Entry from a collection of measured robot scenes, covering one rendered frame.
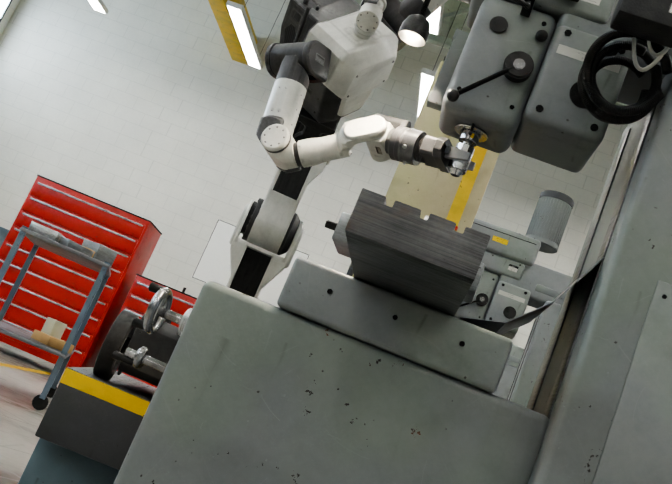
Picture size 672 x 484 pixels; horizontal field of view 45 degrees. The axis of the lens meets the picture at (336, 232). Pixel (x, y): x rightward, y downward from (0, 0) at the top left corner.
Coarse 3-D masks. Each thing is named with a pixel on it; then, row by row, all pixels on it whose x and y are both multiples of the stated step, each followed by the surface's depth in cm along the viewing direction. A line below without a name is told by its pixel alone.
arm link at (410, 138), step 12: (408, 132) 201; (420, 132) 201; (408, 144) 200; (420, 144) 200; (432, 144) 197; (444, 144) 195; (408, 156) 201; (420, 156) 200; (432, 156) 197; (444, 168) 201
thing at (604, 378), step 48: (624, 144) 206; (624, 192) 179; (624, 240) 168; (576, 288) 197; (624, 288) 165; (576, 336) 171; (624, 336) 163; (576, 384) 161; (624, 384) 160; (576, 432) 159; (624, 432) 158; (576, 480) 157; (624, 480) 156
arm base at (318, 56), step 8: (312, 40) 220; (304, 48) 218; (312, 48) 218; (320, 48) 222; (328, 48) 226; (304, 56) 218; (312, 56) 219; (320, 56) 222; (328, 56) 225; (304, 64) 218; (312, 64) 219; (320, 64) 222; (328, 64) 226; (272, 72) 226; (312, 72) 220; (320, 72) 222; (312, 80) 226; (320, 80) 225
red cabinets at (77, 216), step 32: (32, 192) 685; (64, 192) 685; (64, 224) 680; (96, 224) 679; (128, 224) 681; (0, 256) 673; (128, 256) 675; (0, 288) 667; (32, 288) 667; (64, 288) 667; (128, 288) 698; (32, 320) 662; (64, 320) 662; (96, 320) 662; (32, 352) 657; (96, 352) 681
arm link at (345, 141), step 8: (352, 120) 206; (360, 120) 205; (368, 120) 205; (376, 120) 204; (384, 120) 204; (344, 128) 205; (352, 128) 205; (360, 128) 204; (368, 128) 203; (376, 128) 203; (384, 128) 203; (336, 136) 208; (344, 136) 205; (352, 136) 203; (360, 136) 203; (368, 136) 203; (376, 136) 203; (344, 144) 205; (352, 144) 205; (344, 152) 207
